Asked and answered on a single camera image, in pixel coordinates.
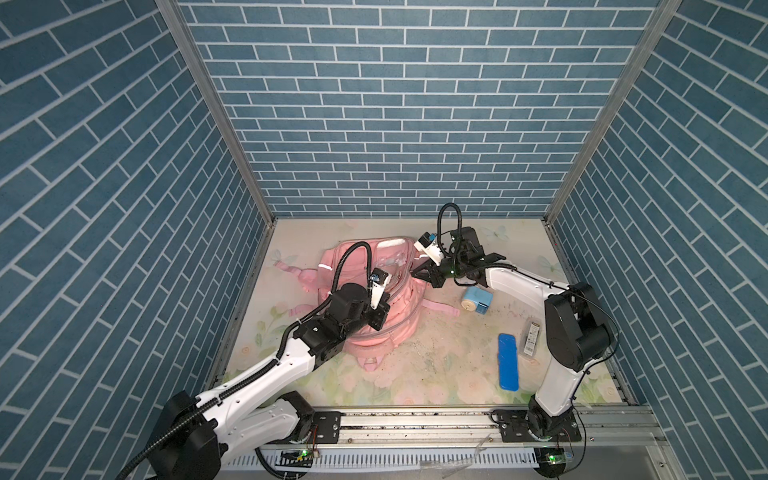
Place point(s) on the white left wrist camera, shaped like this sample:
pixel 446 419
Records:
pixel 379 280

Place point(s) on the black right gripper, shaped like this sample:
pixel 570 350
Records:
pixel 433 273

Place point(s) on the blue electric pencil sharpener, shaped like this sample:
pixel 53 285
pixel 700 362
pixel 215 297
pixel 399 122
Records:
pixel 476 299

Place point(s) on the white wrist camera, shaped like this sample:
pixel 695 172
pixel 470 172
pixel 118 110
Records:
pixel 379 280
pixel 427 246

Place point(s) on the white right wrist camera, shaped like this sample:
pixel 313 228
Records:
pixel 427 246

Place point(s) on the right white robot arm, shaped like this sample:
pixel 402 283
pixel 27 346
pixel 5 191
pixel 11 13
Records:
pixel 578 330

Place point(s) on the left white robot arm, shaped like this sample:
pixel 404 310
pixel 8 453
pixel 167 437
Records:
pixel 240 402

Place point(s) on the pink student backpack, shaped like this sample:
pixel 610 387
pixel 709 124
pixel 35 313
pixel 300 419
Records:
pixel 392 260

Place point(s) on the blue pencil case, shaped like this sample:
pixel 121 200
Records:
pixel 508 363

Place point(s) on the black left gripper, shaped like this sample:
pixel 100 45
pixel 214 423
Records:
pixel 381 314

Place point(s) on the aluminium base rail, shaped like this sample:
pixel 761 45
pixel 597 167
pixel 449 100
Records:
pixel 402 439

